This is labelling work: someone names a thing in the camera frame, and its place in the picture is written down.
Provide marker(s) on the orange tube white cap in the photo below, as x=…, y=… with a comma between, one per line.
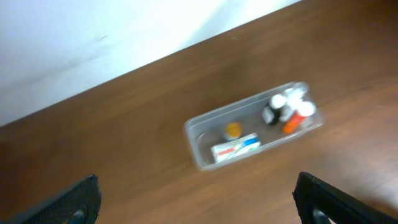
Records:
x=302, y=111

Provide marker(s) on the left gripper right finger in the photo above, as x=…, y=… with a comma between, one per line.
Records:
x=318, y=202

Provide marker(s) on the dark bottle white cap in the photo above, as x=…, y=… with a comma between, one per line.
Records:
x=272, y=111

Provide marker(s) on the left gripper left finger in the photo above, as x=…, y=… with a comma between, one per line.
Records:
x=80, y=203

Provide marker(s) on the small gold-lid jar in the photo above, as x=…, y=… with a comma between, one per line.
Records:
x=233, y=131

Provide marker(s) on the white Panadol box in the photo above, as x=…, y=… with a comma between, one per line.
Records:
x=235, y=148

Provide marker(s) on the white spray bottle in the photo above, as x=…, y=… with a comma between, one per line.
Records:
x=294, y=97

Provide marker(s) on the clear plastic container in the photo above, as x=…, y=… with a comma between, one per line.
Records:
x=207, y=130

